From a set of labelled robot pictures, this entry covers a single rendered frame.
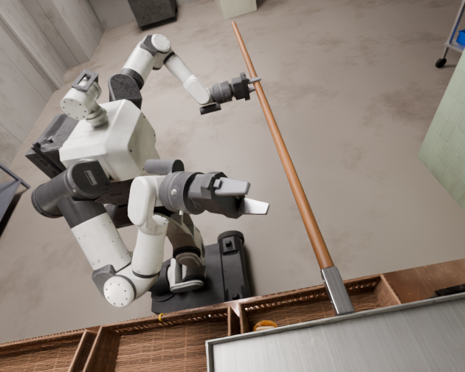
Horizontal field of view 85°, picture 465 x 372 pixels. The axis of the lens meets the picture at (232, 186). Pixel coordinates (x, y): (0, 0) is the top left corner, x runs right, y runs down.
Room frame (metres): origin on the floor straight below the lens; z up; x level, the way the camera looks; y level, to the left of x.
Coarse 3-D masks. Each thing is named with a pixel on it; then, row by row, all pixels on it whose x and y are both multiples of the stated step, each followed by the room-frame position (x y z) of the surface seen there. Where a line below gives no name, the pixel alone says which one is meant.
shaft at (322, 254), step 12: (240, 36) 1.58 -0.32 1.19; (240, 48) 1.45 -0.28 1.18; (252, 72) 1.11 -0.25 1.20; (264, 96) 0.90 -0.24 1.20; (264, 108) 0.81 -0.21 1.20; (276, 132) 0.66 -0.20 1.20; (276, 144) 0.61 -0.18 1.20; (288, 156) 0.53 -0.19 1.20; (288, 168) 0.49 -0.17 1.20; (288, 180) 0.46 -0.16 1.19; (300, 192) 0.39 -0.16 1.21; (300, 204) 0.36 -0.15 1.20; (312, 216) 0.31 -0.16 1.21; (312, 228) 0.28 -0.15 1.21; (312, 240) 0.26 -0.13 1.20; (324, 252) 0.22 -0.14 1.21; (324, 264) 0.20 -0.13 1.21
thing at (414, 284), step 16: (400, 272) 0.29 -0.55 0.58; (416, 272) 0.27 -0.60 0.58; (432, 272) 0.25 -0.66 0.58; (448, 272) 0.23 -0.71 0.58; (464, 272) 0.21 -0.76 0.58; (304, 288) 0.35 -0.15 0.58; (400, 288) 0.23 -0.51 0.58; (416, 288) 0.21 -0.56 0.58; (432, 288) 0.20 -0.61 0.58; (224, 304) 0.40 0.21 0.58; (256, 320) 0.29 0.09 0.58; (48, 336) 0.52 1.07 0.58; (176, 336) 0.34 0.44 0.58; (160, 352) 0.30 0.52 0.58; (176, 352) 0.28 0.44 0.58; (192, 352) 0.26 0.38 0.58
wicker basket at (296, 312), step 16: (320, 288) 0.29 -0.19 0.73; (352, 288) 0.27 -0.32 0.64; (368, 288) 0.26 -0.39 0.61; (384, 288) 0.23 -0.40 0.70; (240, 304) 0.33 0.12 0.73; (256, 304) 0.32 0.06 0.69; (272, 304) 0.32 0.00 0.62; (288, 304) 0.30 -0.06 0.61; (304, 304) 0.29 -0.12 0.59; (320, 304) 0.27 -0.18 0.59; (368, 304) 0.21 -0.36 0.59; (384, 304) 0.19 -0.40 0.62; (240, 320) 0.27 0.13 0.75; (272, 320) 0.27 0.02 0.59; (288, 320) 0.25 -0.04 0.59; (304, 320) 0.23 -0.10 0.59
